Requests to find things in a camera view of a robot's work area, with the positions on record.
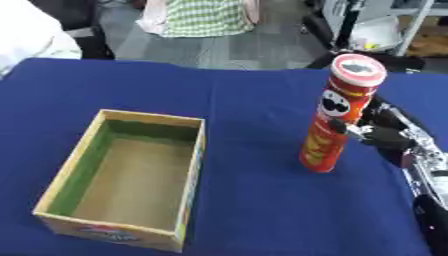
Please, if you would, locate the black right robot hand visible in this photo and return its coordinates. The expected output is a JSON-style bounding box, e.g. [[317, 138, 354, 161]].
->
[[327, 95, 420, 154]]

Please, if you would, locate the red cylindrical chips can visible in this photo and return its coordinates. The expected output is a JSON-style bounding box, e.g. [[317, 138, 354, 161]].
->
[[297, 53, 389, 174]]

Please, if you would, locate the tan cardboard box green inside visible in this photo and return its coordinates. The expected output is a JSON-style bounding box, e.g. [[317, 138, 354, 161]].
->
[[31, 108, 209, 254]]

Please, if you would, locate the white plastic bag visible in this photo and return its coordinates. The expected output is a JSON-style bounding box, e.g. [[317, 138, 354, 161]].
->
[[348, 15, 406, 53]]

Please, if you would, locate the black tripod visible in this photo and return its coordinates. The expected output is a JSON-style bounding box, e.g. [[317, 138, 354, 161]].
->
[[301, 0, 427, 73]]

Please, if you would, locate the green white checked cloth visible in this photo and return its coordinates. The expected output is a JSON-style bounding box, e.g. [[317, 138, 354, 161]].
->
[[134, 0, 263, 39]]

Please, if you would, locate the black office chair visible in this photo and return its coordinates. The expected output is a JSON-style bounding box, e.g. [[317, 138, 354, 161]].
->
[[28, 0, 118, 61]]

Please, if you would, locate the person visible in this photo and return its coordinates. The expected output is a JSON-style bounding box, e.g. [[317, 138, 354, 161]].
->
[[0, 0, 84, 80]]

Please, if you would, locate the white metal frame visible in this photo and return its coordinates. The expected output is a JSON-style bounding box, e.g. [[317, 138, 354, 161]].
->
[[390, 0, 448, 57]]

